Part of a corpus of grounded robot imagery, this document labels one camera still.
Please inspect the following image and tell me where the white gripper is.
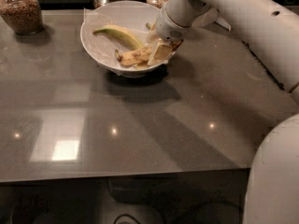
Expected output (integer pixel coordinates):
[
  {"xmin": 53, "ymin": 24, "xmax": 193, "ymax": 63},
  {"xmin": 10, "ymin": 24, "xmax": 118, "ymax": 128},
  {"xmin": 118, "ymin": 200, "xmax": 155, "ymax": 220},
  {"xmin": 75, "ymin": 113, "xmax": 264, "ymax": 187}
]
[{"xmin": 146, "ymin": 6, "xmax": 189, "ymax": 66}]

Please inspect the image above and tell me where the spotted ripe banana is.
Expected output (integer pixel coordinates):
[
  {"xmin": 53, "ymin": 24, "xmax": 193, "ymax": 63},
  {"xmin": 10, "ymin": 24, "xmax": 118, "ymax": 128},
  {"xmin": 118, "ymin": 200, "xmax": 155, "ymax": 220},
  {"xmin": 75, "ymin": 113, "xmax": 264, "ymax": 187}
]
[{"xmin": 115, "ymin": 39, "xmax": 184, "ymax": 67}]

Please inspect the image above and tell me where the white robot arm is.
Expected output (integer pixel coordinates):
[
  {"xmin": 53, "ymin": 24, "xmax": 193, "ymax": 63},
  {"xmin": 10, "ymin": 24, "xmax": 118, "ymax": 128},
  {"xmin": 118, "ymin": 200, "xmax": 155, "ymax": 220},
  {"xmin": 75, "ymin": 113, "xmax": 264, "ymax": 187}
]
[{"xmin": 154, "ymin": 0, "xmax": 299, "ymax": 224}]

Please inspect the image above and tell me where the green-tipped yellow banana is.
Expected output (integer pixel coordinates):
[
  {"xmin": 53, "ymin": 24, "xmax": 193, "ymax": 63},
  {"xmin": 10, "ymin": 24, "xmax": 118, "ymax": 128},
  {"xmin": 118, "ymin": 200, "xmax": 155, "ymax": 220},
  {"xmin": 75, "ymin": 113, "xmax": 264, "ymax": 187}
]
[{"xmin": 93, "ymin": 24, "xmax": 144, "ymax": 49}]

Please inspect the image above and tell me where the white bowl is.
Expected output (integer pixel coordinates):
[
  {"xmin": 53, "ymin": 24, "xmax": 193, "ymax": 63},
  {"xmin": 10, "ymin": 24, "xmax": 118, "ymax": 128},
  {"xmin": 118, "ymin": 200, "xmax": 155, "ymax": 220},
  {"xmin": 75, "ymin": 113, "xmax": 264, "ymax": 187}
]
[{"xmin": 80, "ymin": 1, "xmax": 176, "ymax": 77}]

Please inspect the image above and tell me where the white folded card stand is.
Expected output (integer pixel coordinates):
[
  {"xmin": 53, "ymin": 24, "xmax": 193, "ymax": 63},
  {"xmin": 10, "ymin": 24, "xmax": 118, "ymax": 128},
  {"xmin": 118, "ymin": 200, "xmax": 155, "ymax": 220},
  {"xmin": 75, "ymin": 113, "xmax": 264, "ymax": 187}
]
[{"xmin": 216, "ymin": 15, "xmax": 232, "ymax": 31}]

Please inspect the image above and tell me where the left glass jar of grains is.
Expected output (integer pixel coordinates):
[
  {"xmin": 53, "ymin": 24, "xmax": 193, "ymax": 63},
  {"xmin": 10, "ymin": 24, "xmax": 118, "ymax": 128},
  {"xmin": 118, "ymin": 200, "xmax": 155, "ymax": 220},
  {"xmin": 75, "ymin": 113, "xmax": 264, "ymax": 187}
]
[{"xmin": 0, "ymin": 0, "xmax": 43, "ymax": 35}]

